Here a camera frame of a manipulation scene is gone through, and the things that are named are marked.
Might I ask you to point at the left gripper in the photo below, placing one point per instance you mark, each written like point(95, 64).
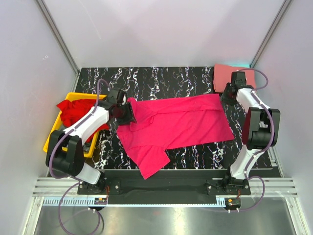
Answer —
point(129, 117)

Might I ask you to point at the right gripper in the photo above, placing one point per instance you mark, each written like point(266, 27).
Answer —
point(223, 95)

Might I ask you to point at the magenta pink t shirt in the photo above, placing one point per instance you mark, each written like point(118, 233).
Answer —
point(165, 124)

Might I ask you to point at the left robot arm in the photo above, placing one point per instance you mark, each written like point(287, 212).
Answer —
point(65, 148)

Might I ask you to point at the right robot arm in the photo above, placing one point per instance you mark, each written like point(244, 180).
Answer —
point(259, 133)

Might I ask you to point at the folded teal t shirt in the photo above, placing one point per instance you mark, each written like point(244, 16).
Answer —
point(239, 64)

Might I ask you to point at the folded salmon pink t shirt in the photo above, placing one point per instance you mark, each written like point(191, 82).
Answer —
point(222, 76)

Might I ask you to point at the grey t shirt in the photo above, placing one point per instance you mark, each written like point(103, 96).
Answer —
point(89, 145)

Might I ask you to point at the red t shirt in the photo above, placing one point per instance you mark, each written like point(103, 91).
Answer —
point(73, 111)

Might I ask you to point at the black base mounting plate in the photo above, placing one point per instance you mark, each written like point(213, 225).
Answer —
point(176, 187)

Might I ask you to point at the right aluminium frame post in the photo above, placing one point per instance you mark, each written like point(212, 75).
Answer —
point(271, 31)

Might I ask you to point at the aluminium frame post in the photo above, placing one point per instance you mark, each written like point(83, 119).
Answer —
point(271, 31)
point(57, 35)

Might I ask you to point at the aluminium rail profile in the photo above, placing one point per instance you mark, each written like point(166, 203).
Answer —
point(52, 190)

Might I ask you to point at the left aluminium frame post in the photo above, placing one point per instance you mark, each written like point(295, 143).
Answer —
point(57, 35)

